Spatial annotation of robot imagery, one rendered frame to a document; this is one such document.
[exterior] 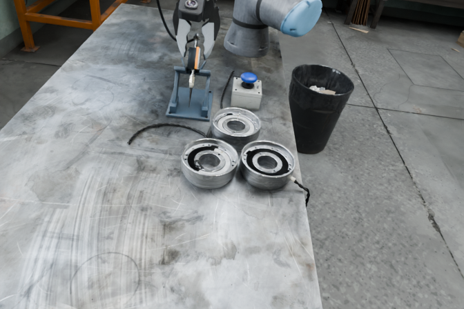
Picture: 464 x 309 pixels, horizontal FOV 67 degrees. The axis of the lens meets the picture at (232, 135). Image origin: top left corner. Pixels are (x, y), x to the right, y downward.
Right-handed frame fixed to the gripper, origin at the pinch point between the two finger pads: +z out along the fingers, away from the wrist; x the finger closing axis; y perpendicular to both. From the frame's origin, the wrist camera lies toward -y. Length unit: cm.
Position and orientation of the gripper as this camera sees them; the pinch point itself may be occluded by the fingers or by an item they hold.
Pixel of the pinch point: (194, 54)
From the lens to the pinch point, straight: 81.8
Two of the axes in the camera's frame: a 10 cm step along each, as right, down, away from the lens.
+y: 0.2, -6.1, 7.9
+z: -1.2, 7.8, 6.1
